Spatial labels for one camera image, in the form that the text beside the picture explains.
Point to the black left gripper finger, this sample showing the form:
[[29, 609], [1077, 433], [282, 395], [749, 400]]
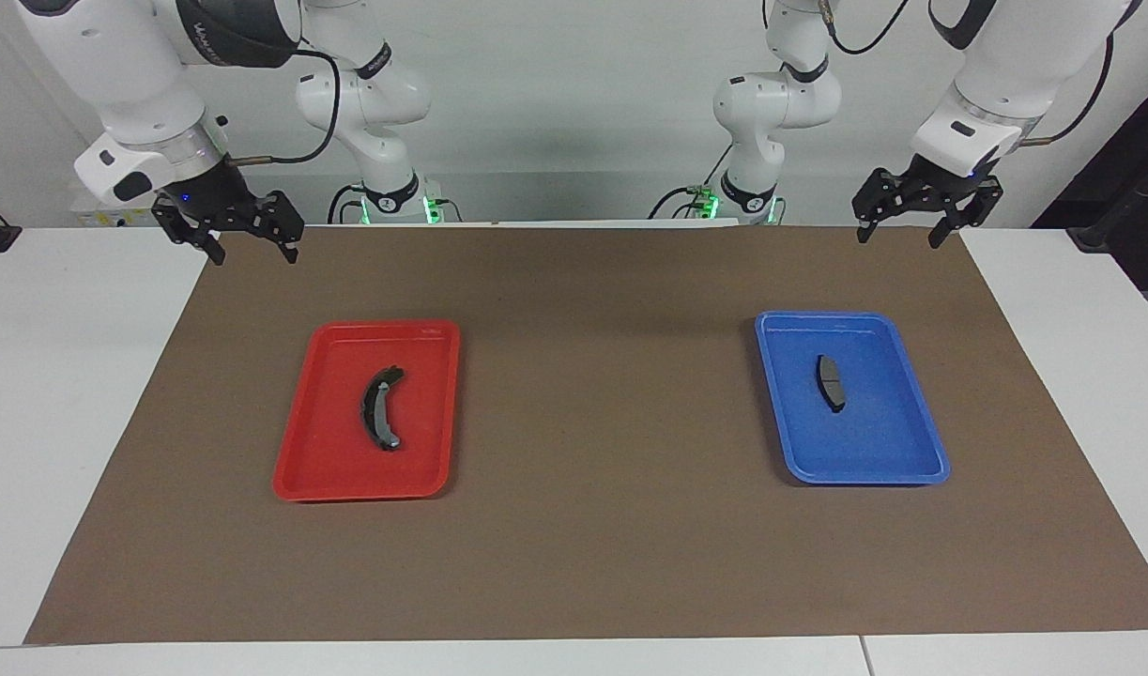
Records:
[[941, 235], [864, 232]]

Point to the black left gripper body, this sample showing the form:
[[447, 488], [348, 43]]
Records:
[[930, 192]]

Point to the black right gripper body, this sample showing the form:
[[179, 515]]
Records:
[[221, 202]]

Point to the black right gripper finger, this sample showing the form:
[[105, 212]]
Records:
[[292, 251], [213, 249]]

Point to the small grey brake pad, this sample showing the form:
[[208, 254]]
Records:
[[831, 383]]

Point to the long curved black brake pad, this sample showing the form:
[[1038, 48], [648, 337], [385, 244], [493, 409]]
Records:
[[376, 413]]

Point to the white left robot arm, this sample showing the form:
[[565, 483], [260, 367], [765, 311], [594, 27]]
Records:
[[1015, 66]]

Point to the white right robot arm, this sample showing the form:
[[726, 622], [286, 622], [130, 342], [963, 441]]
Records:
[[132, 84]]

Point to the green lit connector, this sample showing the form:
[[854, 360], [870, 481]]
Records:
[[703, 199], [431, 208]]

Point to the blue plastic tray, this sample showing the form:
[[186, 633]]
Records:
[[874, 441]]

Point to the red plastic tray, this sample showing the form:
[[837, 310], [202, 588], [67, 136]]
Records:
[[334, 460]]

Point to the brown table mat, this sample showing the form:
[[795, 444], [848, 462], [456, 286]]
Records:
[[592, 545]]

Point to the white wall socket box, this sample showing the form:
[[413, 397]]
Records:
[[99, 218]]

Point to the black equipment frame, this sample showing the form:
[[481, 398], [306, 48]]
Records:
[[1127, 178]]

